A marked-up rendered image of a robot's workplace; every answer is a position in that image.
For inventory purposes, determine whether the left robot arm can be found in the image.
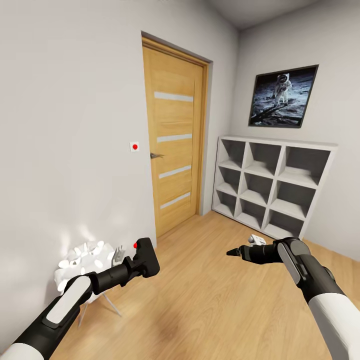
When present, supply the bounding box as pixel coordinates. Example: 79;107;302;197
0;245;146;360

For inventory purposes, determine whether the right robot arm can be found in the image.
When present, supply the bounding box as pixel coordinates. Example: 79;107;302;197
226;235;360;360

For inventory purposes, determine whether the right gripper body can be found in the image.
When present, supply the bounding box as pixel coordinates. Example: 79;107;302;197
241;244;270;265

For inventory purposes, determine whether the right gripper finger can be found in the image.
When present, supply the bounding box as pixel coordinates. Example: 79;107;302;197
226;246;242;256

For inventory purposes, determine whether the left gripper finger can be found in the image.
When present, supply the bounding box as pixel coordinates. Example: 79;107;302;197
132;259;146;268
128;271;140;282

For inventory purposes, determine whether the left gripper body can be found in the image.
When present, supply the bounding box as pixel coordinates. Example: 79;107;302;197
107;256;135;289

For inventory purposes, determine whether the digital camera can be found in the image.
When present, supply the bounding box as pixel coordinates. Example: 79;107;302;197
133;237;160;278

